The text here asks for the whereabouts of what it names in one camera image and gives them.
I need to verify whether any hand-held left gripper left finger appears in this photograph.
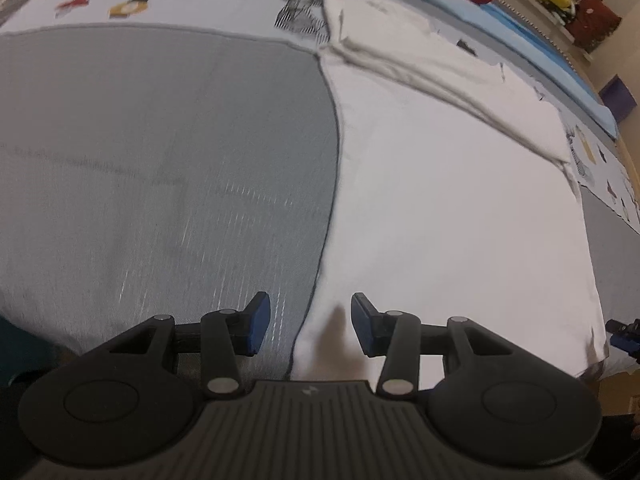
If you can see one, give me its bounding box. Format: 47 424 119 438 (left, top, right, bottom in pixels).
107 291 272 401

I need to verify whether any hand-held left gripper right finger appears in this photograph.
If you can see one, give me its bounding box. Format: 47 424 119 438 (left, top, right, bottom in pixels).
351 292 518 401

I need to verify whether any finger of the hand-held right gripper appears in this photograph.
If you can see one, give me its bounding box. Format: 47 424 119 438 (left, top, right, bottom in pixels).
604 317 640 362

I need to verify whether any white shirt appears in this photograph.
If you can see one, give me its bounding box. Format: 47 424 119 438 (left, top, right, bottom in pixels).
289 0 612 382

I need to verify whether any printed grey bedsheet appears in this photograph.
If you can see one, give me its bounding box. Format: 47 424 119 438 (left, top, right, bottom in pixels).
0 0 640 391

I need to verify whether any dark teal cloth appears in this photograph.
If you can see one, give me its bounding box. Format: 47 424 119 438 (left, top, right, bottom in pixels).
0 316 76 392

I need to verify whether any purple box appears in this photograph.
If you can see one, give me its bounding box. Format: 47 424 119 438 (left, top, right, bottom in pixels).
598 75 639 124

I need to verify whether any dark red plush toy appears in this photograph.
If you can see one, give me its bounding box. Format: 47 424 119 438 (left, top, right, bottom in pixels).
570 0 624 52

